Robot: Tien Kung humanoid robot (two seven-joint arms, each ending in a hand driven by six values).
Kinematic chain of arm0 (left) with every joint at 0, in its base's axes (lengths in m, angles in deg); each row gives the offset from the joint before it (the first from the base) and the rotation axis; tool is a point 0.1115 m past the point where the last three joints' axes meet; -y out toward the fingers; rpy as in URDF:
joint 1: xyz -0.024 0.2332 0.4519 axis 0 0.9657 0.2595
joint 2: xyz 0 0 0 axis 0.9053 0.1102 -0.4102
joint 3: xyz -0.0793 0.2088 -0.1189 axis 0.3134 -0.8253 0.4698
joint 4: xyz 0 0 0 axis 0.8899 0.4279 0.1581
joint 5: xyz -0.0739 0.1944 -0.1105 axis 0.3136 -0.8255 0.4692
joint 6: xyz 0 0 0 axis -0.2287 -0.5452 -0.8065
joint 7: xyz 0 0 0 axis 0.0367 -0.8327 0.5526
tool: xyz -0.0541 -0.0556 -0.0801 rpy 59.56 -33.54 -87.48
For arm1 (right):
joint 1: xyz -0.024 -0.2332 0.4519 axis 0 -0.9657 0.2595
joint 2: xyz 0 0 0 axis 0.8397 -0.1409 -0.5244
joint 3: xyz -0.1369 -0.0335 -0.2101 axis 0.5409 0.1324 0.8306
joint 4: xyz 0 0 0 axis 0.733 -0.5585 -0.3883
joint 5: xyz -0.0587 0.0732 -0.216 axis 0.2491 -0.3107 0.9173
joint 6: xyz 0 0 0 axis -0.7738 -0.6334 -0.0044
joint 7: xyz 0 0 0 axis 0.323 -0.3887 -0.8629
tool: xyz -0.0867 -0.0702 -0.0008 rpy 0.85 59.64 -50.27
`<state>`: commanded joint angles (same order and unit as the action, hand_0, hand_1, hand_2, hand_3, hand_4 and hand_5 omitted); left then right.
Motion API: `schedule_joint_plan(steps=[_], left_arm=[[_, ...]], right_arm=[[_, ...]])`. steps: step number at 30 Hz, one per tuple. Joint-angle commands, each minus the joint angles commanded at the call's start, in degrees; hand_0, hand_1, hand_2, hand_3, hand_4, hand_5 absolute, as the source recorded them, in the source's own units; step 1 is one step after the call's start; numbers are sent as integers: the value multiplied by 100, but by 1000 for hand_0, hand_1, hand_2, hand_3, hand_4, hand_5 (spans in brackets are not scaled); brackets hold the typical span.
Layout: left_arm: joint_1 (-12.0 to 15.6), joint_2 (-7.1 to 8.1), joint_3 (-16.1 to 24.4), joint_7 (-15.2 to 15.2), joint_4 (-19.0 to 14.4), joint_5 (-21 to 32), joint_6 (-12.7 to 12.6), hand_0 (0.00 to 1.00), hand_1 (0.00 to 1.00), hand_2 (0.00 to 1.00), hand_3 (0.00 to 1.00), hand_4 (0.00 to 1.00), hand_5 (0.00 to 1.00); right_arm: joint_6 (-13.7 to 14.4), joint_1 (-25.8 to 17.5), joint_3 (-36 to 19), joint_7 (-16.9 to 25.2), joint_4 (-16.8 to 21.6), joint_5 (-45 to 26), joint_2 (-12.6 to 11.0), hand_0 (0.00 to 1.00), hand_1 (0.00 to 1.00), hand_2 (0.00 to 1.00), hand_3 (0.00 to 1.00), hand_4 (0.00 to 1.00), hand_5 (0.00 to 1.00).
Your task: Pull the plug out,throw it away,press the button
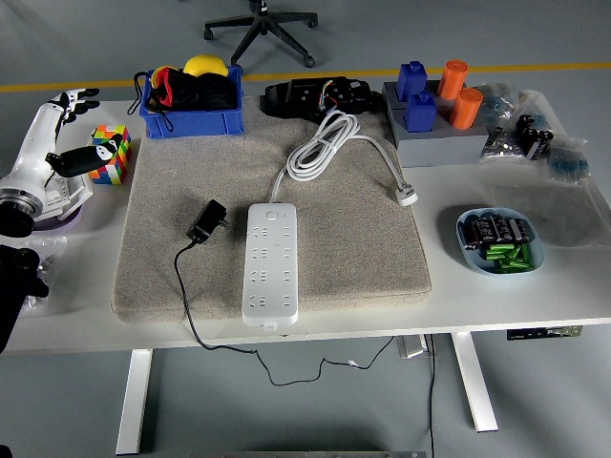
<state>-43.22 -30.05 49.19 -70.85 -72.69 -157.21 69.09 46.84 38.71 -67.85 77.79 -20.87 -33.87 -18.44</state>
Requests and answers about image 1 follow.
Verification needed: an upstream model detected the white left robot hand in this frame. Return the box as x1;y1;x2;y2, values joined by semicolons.
0;88;126;201

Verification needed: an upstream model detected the black plug adapter with cord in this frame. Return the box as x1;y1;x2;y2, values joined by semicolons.
174;198;398;386

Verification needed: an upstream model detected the white power strip with cord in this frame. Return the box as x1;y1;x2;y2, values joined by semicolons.
242;110;420;331

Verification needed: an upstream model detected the purple dish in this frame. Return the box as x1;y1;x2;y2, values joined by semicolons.
32;209;87;234

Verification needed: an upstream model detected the multicoloured puzzle cube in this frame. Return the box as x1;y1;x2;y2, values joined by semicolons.
87;124;133;186

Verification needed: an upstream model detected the clear bag of small nuts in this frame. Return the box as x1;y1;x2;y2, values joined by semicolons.
21;236;68;311

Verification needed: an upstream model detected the blue plastic bin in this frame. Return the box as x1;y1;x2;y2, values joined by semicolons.
137;65;244;140

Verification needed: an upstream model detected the yellow ball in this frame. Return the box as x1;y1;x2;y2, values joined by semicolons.
183;54;229;78

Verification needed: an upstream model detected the black office chair base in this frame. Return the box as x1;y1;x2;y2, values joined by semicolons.
203;0;319;69

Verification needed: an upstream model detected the white table leg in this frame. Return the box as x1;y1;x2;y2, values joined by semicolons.
451;332;500;433
116;349;154;455

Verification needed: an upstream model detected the grey-brown mat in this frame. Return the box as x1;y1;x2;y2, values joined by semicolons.
110;94;432;324

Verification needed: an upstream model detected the blue peg block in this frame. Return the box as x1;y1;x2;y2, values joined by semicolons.
395;60;428;102
404;90;438;134

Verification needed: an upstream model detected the grey block base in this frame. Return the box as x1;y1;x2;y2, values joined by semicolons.
381;79;491;168

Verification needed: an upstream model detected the orange cylinder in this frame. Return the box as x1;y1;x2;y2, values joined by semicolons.
436;59;469;101
448;87;484;131

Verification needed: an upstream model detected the light blue dish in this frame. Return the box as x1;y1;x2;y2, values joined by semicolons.
455;206;546;277

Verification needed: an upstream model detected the clear bag of blue parts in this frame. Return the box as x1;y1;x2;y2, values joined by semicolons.
476;81;521;129
543;135;591;186

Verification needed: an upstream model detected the clear bag of metal screws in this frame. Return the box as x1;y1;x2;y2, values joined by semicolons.
478;124;525;164

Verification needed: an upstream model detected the bag of black capacitors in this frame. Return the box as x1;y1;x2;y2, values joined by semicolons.
514;113;556;162

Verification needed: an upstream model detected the large empty clear bag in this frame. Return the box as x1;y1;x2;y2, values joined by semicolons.
484;90;611;249

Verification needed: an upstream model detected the black table control panel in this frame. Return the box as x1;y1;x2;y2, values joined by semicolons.
506;325;583;341

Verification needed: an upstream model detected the black drawstring bag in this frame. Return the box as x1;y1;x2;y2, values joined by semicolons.
126;66;239;134

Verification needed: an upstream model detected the black device with coloured wires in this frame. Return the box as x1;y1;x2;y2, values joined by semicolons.
260;75;378;124

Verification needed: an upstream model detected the grey metal bracket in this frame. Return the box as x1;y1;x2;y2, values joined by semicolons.
397;335;430;359

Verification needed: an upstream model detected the thin black hanging cable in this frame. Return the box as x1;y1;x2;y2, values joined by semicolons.
428;333;436;458

